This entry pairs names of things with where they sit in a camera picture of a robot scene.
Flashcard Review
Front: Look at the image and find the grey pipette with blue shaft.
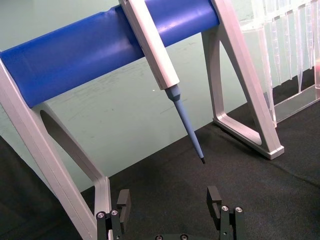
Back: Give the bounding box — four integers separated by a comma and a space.
118, 0, 207, 165

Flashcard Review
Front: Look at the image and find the clear conical plastic tube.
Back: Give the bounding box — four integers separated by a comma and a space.
270, 16, 283, 86
307, 4, 315, 70
286, 12, 294, 81
295, 8, 305, 94

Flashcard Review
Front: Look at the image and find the clear acrylic tube rack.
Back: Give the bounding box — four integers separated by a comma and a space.
237, 0, 320, 128

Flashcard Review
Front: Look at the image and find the grey stand with blue bar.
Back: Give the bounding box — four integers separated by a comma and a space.
0, 0, 285, 240

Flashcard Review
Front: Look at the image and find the black table cloth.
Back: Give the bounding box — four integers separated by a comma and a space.
0, 83, 320, 240

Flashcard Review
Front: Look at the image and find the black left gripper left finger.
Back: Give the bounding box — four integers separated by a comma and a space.
96, 189, 133, 240

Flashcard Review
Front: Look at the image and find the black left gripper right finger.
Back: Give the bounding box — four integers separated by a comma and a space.
206, 186, 245, 240

